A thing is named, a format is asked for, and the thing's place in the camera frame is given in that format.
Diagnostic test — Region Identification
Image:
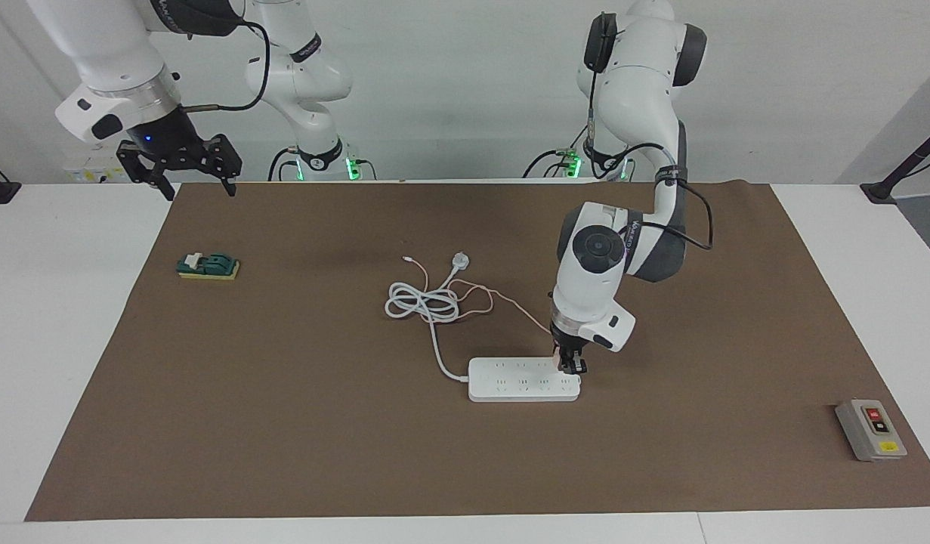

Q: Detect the grey switch box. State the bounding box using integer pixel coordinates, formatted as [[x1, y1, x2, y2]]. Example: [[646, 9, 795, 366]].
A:
[[835, 399, 908, 462]]

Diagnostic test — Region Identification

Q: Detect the white power strip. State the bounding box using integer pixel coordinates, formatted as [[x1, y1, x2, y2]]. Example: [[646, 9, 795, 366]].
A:
[[467, 357, 582, 403]]

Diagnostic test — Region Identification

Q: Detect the brown table mat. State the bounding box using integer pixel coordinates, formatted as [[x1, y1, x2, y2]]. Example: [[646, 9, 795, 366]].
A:
[[24, 181, 930, 522]]

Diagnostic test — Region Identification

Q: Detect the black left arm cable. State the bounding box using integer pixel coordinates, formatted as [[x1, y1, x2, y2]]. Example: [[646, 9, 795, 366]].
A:
[[588, 14, 715, 252]]

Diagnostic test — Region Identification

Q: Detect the black base cable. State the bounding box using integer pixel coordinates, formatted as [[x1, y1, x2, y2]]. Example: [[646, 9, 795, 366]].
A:
[[267, 146, 303, 182], [521, 147, 586, 180]]

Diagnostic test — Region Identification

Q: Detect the white power strip cable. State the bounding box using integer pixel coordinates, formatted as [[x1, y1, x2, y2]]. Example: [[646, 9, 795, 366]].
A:
[[384, 253, 471, 381]]

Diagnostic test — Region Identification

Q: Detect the black stand with pole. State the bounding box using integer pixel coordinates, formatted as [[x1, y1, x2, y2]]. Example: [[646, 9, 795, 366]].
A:
[[860, 121, 930, 205]]

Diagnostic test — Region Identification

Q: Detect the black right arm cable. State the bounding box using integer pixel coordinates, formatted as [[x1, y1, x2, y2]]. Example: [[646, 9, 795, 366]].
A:
[[180, 19, 273, 113]]

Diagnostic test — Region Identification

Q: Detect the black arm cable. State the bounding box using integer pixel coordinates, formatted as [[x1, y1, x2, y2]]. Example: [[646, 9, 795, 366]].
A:
[[588, 14, 715, 252], [180, 19, 273, 113]]

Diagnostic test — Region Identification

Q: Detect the white wall outlet box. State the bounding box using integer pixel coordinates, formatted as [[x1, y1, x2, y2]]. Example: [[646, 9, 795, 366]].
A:
[[63, 162, 133, 184]]

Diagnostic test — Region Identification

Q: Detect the pink charger cable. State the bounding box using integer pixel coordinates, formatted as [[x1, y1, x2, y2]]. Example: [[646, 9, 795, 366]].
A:
[[402, 255, 554, 333]]

